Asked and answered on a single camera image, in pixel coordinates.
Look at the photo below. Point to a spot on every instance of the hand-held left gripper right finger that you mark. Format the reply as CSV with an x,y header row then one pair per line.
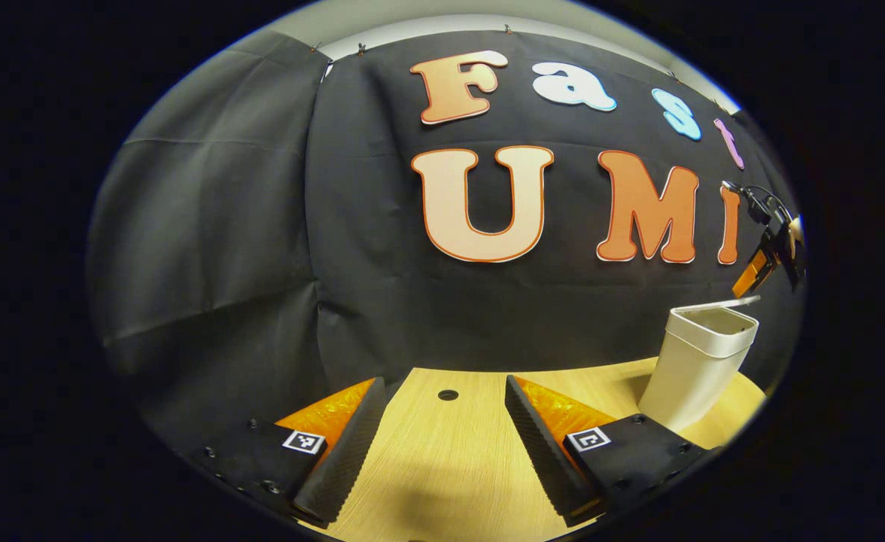
x,y
540,452

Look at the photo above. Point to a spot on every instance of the wooden desktop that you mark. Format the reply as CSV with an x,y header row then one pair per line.
x,y
450,452

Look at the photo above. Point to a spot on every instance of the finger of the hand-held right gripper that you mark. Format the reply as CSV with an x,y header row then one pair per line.
x,y
752,272

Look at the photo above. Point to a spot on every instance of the white desktop garbage bin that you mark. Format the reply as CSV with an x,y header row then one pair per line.
x,y
691,376

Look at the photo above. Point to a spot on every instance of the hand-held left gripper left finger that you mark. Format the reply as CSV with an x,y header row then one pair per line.
x,y
345,459

